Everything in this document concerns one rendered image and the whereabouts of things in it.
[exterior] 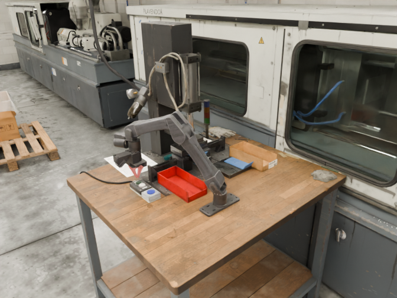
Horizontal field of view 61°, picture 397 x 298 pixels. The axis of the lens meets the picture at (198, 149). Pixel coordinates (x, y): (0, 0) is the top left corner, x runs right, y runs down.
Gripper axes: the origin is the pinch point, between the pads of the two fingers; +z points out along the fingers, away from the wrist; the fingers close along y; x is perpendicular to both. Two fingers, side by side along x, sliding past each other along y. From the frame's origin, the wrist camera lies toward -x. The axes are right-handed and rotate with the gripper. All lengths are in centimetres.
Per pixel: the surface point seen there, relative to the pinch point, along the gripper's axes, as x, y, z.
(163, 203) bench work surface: 1.9, 19.4, 6.6
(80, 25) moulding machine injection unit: 159, -434, -30
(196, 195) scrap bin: 15.2, 27.2, 4.2
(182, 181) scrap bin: 19.8, 10.5, 6.2
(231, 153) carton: 59, 8, 3
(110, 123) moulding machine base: 126, -295, 90
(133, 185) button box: -3.1, 0.5, 4.1
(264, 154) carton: 70, 23, 2
